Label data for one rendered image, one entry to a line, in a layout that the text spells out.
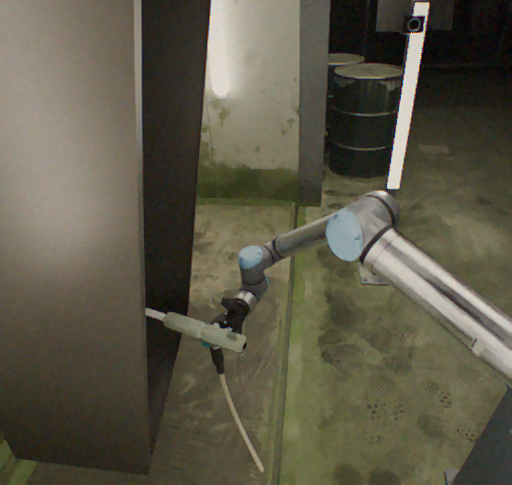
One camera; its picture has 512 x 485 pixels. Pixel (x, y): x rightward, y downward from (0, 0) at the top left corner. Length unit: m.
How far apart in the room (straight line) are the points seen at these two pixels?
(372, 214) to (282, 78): 1.84
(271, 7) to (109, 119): 2.17
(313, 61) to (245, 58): 0.44
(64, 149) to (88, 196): 0.07
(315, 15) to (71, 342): 2.26
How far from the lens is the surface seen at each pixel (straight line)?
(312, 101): 2.66
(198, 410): 1.72
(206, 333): 1.24
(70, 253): 0.61
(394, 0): 7.48
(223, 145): 2.83
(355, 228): 0.86
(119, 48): 0.45
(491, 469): 1.38
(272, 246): 1.41
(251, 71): 2.64
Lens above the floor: 1.51
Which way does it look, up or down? 34 degrees down
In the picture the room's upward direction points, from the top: 4 degrees counter-clockwise
